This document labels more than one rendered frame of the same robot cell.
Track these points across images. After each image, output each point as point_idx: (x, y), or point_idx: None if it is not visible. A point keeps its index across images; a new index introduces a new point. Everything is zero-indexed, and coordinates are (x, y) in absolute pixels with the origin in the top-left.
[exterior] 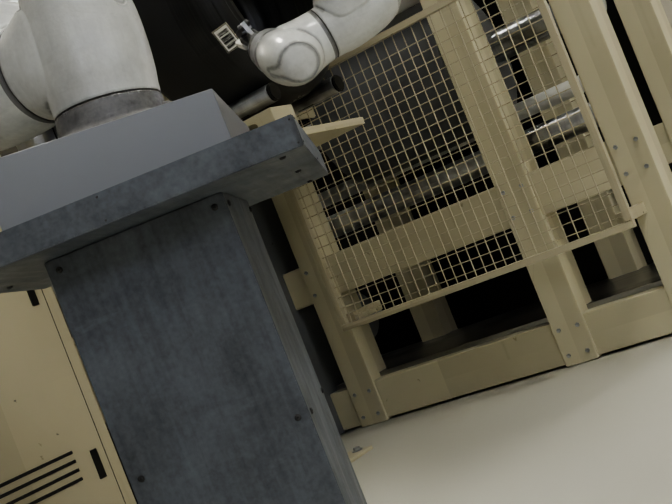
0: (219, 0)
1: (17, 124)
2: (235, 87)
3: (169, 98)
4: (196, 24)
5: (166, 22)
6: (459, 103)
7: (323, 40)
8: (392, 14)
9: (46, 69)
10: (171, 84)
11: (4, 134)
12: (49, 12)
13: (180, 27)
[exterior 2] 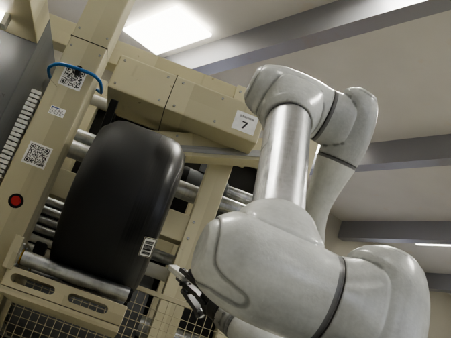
0: (162, 222)
1: (298, 328)
2: (111, 271)
3: (61, 234)
4: (141, 223)
5: (125, 203)
6: None
7: None
8: None
9: (386, 333)
10: (80, 233)
11: (277, 322)
12: (415, 300)
13: (130, 214)
